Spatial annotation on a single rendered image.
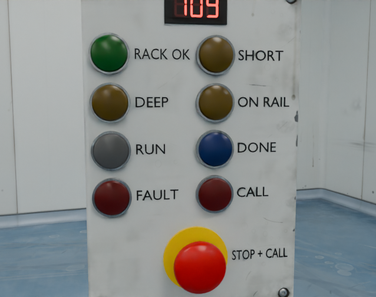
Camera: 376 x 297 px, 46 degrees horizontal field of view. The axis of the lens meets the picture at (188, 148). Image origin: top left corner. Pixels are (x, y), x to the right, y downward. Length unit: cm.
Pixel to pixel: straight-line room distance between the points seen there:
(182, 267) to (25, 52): 371
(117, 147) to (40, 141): 366
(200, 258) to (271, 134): 11
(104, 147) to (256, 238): 14
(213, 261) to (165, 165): 8
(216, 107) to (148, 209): 10
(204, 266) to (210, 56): 16
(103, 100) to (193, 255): 13
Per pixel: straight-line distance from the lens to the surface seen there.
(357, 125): 463
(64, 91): 399
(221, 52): 34
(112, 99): 33
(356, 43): 469
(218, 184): 35
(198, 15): 35
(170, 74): 34
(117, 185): 34
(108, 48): 33
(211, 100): 34
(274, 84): 36
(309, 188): 501
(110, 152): 33
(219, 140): 34
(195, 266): 34
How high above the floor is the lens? 108
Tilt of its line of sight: 7 degrees down
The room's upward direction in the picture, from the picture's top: straight up
